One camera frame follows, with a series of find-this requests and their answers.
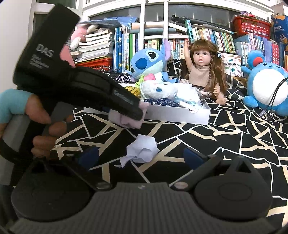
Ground navy floral fabric bow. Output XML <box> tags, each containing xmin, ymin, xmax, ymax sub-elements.
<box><xmin>144</xmin><ymin>98</ymin><xmax>181</xmax><ymax>107</ymax></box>

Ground white fluffy plush toy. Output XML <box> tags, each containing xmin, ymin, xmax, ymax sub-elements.
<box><xmin>140</xmin><ymin>80</ymin><xmax>201</xmax><ymax>105</ymax></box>

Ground green pink fabric bow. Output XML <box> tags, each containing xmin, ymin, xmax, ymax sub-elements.
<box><xmin>135</xmin><ymin>74</ymin><xmax>155</xmax><ymax>88</ymax></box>

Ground person left hand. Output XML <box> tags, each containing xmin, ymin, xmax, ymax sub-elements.
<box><xmin>25</xmin><ymin>94</ymin><xmax>74</xmax><ymax>158</ymax></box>

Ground black white patterned cloth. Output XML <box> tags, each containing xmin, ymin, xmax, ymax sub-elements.
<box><xmin>51</xmin><ymin>100</ymin><xmax>287</xmax><ymax>228</ymax></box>

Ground pink white plush on books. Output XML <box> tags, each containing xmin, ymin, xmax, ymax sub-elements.
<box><xmin>70</xmin><ymin>24</ymin><xmax>98</xmax><ymax>50</ymax></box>

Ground white cardboard box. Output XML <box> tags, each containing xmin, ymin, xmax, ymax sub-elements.
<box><xmin>83</xmin><ymin>83</ymin><xmax>212</xmax><ymax>126</ymax></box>

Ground stack of grey books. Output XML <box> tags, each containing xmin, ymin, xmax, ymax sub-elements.
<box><xmin>70</xmin><ymin>28</ymin><xmax>114</xmax><ymax>63</ymax></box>

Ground miniature metal bicycle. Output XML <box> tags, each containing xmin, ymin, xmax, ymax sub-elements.
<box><xmin>97</xmin><ymin>66</ymin><xmax>133</xmax><ymax>83</ymax></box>

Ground brown haired doll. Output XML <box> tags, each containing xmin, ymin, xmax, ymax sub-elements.
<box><xmin>180</xmin><ymin>39</ymin><xmax>227</xmax><ymax>105</ymax></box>

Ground blue Stitch plush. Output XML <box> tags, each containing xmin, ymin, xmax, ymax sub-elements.
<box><xmin>125</xmin><ymin>39</ymin><xmax>179</xmax><ymax>83</ymax></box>

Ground blue round plush toy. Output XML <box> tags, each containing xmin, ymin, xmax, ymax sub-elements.
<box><xmin>241</xmin><ymin>50</ymin><xmax>287</xmax><ymax>116</ymax></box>

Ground red basket upper right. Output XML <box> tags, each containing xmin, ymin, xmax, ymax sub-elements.
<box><xmin>232</xmin><ymin>15</ymin><xmax>271</xmax><ymax>39</ymax></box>

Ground blue cardboard box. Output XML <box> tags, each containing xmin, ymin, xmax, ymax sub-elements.
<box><xmin>270</xmin><ymin>13</ymin><xmax>288</xmax><ymax>45</ymax></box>

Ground pink A-frame miniature house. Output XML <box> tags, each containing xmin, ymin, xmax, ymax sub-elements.
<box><xmin>60</xmin><ymin>45</ymin><xmax>75</xmax><ymax>67</ymax></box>

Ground black cable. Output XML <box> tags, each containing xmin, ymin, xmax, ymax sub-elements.
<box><xmin>258</xmin><ymin>76</ymin><xmax>288</xmax><ymax>120</ymax></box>

